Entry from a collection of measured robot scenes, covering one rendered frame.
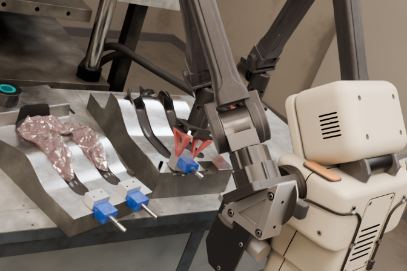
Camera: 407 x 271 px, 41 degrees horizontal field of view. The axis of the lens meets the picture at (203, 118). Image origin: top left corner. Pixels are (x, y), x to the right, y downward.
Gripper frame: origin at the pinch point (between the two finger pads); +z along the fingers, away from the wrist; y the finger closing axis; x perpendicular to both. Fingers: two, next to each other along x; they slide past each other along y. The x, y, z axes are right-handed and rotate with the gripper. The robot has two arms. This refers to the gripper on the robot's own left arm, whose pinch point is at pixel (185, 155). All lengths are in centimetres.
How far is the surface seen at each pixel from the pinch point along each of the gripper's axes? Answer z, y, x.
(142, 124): 0.9, 0.5, -23.4
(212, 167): 3.8, -13.9, -2.3
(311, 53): -30, -230, -174
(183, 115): -3.8, -15.1, -25.8
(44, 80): 6, 13, -72
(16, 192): 18.7, 40.1, -7.6
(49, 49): 1, 3, -100
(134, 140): 3.9, 6.2, -16.2
